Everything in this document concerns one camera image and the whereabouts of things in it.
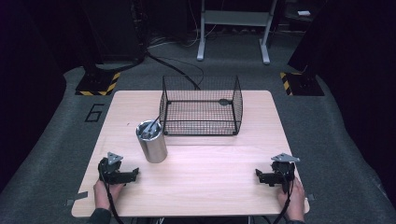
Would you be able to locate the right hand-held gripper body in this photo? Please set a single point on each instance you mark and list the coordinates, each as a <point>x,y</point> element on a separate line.
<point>283,172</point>

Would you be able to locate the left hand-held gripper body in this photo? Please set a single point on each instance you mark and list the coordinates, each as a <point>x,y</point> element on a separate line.
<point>112,174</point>

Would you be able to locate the person's left hand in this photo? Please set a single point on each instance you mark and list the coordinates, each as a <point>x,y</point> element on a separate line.
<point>104,193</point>

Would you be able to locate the person's right hand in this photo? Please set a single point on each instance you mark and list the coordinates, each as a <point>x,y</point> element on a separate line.
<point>295,202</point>

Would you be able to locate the stainless steel cup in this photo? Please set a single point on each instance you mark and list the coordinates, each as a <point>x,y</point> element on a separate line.
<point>153,146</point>

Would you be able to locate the small grey tape piece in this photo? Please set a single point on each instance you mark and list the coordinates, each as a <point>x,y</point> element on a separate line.
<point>310,197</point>

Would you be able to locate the grey tape strip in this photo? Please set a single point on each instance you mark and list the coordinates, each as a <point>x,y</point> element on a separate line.
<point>77,198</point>

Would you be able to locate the black curtain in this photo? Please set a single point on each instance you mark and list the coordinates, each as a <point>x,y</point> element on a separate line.
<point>351,37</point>
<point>40,34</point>

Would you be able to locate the white metal stand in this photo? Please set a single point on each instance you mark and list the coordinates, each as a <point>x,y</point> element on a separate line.
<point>234,18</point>

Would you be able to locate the small white box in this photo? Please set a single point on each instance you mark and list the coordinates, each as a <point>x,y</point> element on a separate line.
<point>304,13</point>

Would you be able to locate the striped-edge black base plate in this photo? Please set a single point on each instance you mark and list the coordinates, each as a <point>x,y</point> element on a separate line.
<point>97,83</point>
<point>303,84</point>

